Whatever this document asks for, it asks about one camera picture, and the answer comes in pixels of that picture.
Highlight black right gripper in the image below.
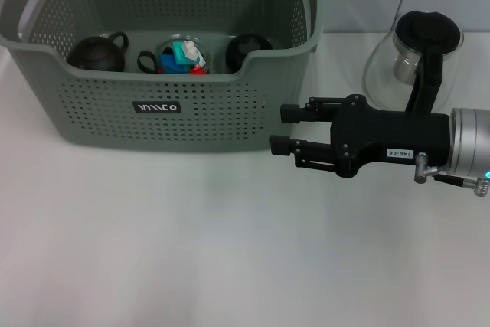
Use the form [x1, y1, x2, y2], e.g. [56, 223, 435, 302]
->
[269, 93, 452, 178]

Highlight teal square toy plate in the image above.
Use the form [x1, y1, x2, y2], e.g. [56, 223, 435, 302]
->
[171, 41, 194, 67]

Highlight blue square toy plate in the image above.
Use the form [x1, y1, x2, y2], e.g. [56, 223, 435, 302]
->
[159, 54, 191, 74]

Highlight grey perforated storage bin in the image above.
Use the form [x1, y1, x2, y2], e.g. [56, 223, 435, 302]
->
[0, 0, 326, 154]

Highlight black clay teapot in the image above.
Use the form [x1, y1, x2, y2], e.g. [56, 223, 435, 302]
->
[67, 31, 129, 73]

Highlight silver cable connector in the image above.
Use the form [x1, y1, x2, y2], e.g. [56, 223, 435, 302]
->
[414, 152, 440, 185]

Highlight glass teapot black handle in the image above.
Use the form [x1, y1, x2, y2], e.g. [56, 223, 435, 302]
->
[361, 10, 465, 114]

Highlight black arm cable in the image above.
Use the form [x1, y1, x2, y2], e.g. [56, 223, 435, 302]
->
[434, 173, 478, 187]

